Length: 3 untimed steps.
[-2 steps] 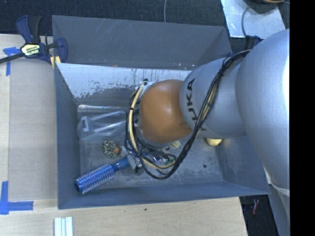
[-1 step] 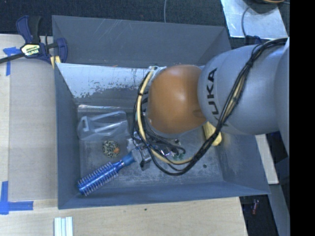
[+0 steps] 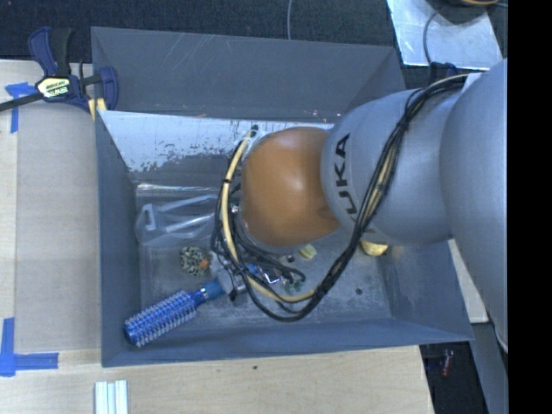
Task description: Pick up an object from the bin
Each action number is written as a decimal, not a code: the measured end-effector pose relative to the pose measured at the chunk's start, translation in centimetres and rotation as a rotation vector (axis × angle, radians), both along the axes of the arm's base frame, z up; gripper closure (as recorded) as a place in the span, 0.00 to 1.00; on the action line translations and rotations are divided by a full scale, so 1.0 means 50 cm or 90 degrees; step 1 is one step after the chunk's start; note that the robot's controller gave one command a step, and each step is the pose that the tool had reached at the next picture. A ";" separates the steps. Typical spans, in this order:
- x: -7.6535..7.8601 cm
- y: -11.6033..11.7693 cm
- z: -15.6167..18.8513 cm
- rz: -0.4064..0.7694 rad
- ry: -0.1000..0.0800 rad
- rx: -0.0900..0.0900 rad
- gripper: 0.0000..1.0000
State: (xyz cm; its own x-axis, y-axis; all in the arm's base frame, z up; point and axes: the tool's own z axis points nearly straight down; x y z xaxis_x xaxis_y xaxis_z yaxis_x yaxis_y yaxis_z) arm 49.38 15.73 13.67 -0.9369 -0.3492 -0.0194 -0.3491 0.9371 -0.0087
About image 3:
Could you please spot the yellow banana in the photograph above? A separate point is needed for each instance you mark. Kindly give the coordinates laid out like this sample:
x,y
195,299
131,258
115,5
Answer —
x,y
373,247

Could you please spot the pale wood board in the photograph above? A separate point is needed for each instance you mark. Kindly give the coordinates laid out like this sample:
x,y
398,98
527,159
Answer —
x,y
56,231

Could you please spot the pale yellow toy fruit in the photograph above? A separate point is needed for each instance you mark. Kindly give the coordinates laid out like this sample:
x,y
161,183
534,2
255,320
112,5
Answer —
x,y
308,252

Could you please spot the clear plastic packet with tool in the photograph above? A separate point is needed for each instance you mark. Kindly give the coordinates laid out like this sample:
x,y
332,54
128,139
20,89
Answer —
x,y
172,222

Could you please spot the grey metal bin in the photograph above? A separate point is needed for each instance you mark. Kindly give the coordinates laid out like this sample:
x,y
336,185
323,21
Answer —
x,y
241,76

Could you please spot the leopard print round toy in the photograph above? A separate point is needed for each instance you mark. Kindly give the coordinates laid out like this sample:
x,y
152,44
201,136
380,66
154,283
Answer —
x,y
192,260

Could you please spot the black cylinder on white bracket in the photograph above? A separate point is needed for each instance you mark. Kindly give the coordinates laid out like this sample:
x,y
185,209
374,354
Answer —
x,y
291,258

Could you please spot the blue hairbrush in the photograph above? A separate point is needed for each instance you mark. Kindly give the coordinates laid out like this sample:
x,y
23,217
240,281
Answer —
x,y
161,316

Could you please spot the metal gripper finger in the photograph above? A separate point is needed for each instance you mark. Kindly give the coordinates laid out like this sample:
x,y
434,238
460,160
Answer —
x,y
217,261
226,280

